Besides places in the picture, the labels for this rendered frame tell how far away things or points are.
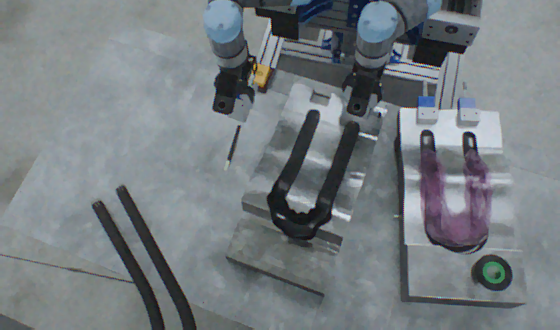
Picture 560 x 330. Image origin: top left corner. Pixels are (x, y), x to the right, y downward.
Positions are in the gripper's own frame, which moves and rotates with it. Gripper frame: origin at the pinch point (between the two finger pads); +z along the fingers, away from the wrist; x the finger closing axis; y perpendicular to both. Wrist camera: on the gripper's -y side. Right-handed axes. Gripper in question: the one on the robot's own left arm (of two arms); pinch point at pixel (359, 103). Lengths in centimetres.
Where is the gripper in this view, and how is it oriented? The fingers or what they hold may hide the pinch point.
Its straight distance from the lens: 140.1
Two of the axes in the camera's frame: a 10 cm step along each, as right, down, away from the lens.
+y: 3.6, -8.6, 3.5
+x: -9.3, -3.1, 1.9
